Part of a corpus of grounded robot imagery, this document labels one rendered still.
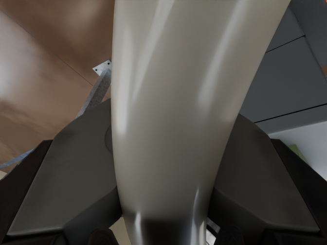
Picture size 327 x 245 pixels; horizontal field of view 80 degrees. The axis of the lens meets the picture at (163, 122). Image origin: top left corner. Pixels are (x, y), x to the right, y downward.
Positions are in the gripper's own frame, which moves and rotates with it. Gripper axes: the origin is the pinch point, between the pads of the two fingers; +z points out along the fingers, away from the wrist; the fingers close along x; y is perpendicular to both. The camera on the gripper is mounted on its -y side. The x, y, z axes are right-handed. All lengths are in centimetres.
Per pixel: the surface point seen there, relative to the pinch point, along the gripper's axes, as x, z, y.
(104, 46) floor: -41, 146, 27
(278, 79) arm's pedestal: 44, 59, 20
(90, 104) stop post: -48, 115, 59
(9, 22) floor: -111, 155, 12
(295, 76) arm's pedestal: 48, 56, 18
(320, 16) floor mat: 88, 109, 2
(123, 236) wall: -110, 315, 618
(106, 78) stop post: -42, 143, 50
